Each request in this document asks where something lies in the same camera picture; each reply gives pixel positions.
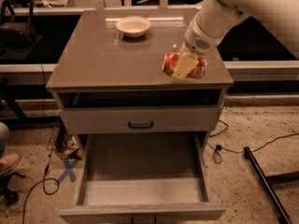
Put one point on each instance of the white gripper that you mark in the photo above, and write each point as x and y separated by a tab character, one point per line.
199	40

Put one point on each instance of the crushed red coke can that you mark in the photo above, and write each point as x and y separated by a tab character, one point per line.
171	60

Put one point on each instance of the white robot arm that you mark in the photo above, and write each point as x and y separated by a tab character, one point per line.
217	17

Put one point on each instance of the grey drawer cabinet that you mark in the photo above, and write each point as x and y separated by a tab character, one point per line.
102	68

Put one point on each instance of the open grey lower drawer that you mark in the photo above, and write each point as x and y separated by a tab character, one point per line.
142	178

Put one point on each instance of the white paper bowl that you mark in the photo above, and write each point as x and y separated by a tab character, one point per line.
133	26

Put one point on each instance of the black metal bar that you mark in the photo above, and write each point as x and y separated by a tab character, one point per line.
269	181

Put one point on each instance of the blue tape cross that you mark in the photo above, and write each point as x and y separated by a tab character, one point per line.
69	166

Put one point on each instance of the black chair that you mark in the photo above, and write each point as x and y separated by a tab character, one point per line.
17	39

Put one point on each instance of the jeans leg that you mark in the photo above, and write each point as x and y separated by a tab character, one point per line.
4	134

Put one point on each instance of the brown shoe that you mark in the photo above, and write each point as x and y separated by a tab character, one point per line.
9	162

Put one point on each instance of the closed grey drawer black handle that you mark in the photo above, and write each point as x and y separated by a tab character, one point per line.
140	119

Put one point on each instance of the wire basket with items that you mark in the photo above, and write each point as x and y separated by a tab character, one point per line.
63	143

